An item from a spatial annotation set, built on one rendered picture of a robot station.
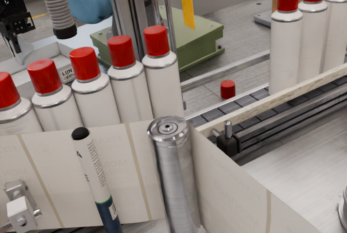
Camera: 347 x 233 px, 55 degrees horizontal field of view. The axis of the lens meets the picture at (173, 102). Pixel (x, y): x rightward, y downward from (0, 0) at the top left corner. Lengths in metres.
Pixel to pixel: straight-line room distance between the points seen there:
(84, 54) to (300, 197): 0.34
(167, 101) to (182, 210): 0.20
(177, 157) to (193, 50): 0.63
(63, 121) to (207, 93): 0.42
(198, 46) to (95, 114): 0.51
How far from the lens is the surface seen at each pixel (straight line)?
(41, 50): 1.13
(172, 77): 0.48
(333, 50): 0.72
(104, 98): 0.45
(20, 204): 0.36
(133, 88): 0.46
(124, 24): 0.59
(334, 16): 0.70
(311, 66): 0.68
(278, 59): 0.62
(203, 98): 0.77
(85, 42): 1.22
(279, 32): 0.60
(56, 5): 0.52
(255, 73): 0.86
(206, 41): 0.93
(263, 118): 0.62
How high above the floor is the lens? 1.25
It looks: 33 degrees down
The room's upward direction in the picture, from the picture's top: 8 degrees counter-clockwise
